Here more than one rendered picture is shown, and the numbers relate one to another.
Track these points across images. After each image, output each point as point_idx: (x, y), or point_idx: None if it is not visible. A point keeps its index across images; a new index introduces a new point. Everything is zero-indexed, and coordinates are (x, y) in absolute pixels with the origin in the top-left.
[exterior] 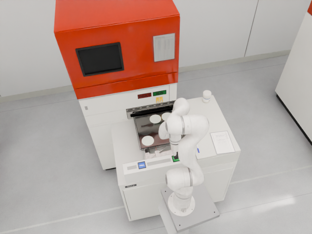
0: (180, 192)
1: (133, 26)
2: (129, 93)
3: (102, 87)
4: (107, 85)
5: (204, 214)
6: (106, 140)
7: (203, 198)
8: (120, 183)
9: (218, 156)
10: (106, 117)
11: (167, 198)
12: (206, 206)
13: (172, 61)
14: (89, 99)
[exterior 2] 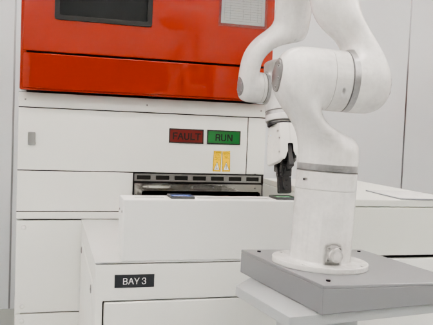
0: (323, 120)
1: None
2: (151, 117)
3: (91, 63)
4: (104, 62)
5: (408, 278)
6: (55, 293)
7: (390, 265)
8: (102, 260)
9: (407, 207)
10: (75, 188)
11: (269, 257)
12: (408, 271)
13: (258, 32)
14: (48, 111)
